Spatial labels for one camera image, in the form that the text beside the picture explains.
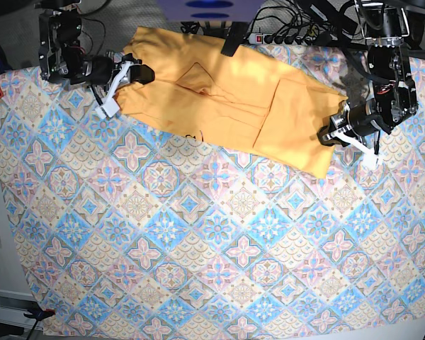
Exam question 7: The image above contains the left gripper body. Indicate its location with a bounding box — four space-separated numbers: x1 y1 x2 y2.
329 101 383 140

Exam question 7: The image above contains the white power strip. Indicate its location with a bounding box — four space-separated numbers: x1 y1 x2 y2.
247 33 285 45

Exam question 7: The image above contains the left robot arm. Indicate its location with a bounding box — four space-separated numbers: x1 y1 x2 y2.
305 1 419 166

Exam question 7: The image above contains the yellow T-shirt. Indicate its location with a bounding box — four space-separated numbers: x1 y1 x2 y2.
115 26 344 179

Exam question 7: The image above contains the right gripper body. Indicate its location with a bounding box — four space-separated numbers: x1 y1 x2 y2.
83 51 135 86

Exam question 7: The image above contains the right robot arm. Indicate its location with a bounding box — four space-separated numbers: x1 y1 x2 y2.
35 1 155 120

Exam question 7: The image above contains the black table clamp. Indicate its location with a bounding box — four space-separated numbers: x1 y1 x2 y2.
221 22 249 57

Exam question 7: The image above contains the purple camera mount housing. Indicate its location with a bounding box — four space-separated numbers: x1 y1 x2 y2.
157 0 264 22

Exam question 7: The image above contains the orange black clamp bottom left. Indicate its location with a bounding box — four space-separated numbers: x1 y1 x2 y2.
23 309 55 322

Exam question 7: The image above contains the white rail box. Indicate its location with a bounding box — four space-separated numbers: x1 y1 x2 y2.
0 290 39 329

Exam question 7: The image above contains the patterned blue tile tablecloth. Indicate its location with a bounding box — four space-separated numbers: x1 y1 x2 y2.
0 59 425 339

